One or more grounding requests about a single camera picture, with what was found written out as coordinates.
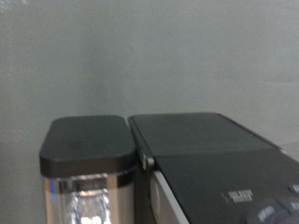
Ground clear water tank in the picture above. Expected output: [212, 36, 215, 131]
[38, 115, 136, 224]

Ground grey partition panel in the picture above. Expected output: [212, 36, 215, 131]
[0, 0, 299, 224]

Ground black Keurig coffee machine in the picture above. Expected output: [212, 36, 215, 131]
[127, 112, 299, 224]

